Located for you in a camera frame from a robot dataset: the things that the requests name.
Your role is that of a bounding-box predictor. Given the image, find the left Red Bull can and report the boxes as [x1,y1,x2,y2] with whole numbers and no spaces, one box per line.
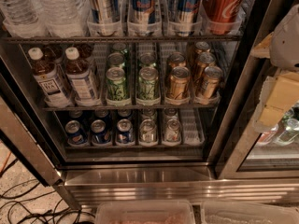
[90,0,121,36]

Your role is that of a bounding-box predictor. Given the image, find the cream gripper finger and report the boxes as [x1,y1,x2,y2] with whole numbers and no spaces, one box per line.
[252,72,299,133]
[250,33,273,59]

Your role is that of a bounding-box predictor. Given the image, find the stainless steel fridge frame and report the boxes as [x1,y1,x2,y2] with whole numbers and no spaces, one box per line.
[0,0,298,208]

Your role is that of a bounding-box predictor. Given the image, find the front left silver can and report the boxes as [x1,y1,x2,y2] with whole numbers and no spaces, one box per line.
[139,119,158,147]

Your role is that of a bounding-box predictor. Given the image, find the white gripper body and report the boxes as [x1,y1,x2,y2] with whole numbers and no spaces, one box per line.
[270,4,299,71]

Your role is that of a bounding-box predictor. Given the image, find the clear plastic bin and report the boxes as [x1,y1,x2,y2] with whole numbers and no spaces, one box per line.
[200,201,299,224]
[94,200,195,224]

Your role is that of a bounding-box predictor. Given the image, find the right Red Bull can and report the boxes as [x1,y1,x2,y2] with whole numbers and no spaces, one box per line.
[168,0,201,36]

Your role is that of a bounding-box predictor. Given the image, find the left clear plastic bin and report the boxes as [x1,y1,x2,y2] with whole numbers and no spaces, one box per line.
[94,200,195,224]

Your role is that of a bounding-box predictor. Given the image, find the left front tea bottle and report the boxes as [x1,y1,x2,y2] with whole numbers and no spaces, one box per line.
[28,48,71,108]

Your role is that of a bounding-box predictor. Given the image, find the glass fridge door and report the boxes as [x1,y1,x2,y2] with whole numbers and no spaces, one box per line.
[216,60,299,178]

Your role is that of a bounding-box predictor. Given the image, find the left clear water bottle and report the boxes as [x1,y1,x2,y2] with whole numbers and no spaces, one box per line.
[0,0,48,38]

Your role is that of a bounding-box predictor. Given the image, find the front middle Pepsi can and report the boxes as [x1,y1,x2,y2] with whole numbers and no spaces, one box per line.
[91,119,111,146]

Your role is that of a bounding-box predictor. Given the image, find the tea bottle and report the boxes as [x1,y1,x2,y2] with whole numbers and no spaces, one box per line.
[28,48,71,108]
[65,47,99,106]

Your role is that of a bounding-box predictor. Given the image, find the middle Red Bull can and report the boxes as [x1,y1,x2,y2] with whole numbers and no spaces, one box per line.
[130,0,158,36]

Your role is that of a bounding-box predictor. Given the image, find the rear right gold can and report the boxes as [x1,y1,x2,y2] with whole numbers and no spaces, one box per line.
[187,41,210,63]

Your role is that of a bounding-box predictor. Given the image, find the black floor cables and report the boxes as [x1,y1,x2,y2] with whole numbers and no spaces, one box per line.
[0,157,96,224]

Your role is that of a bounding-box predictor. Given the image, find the front left Pepsi can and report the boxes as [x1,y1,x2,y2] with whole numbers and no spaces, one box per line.
[65,120,88,147]

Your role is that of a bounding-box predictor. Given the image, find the front right gold can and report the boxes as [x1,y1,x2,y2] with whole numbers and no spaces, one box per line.
[195,66,223,105]

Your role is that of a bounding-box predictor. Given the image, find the right clear water bottle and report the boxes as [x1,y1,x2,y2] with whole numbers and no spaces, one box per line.
[40,0,83,38]

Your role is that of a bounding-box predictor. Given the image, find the right front tea bottle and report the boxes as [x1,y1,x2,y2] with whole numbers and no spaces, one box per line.
[65,47,99,106]

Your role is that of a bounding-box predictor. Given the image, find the front left gold can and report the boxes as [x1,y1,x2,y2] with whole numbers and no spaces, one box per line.
[166,66,190,102]

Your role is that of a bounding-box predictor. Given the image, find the silver can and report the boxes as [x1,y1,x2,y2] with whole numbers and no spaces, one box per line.
[139,119,158,147]
[163,119,181,147]

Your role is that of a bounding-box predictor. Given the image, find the clear water bottle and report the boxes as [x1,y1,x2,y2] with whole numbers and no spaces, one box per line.
[0,0,48,38]
[40,0,83,38]

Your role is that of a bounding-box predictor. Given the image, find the pepsi can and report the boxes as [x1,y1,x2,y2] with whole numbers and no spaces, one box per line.
[65,120,88,147]
[91,119,111,146]
[117,119,135,145]

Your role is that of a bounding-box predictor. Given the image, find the red bull can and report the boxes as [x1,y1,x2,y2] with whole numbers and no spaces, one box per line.
[130,0,158,36]
[90,0,121,36]
[168,0,201,36]

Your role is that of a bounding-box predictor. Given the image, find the red Coca-Cola can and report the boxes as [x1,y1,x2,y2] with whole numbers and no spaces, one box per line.
[203,0,242,35]

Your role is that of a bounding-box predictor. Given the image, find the right clear plastic bin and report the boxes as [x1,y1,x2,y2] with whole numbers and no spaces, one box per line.
[200,201,299,224]

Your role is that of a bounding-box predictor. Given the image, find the front right Pepsi can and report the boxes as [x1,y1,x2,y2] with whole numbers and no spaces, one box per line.
[117,119,135,145]

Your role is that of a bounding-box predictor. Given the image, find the rear left gold can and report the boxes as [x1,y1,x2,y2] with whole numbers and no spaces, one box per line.
[166,52,186,72]

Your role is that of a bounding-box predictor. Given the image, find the front right silver can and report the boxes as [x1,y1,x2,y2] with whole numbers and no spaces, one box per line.
[163,119,181,147]

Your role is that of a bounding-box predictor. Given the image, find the middle right gold can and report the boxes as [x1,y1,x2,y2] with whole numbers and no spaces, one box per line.
[192,52,216,83]

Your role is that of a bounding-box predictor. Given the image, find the gold can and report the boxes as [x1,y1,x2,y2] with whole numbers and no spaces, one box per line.
[195,66,223,105]
[192,52,216,83]
[166,66,190,102]
[187,41,210,63]
[166,52,186,72]

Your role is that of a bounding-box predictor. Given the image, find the green can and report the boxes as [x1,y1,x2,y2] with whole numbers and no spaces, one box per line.
[106,67,130,106]
[138,52,157,68]
[111,42,129,56]
[107,52,126,69]
[136,66,161,105]

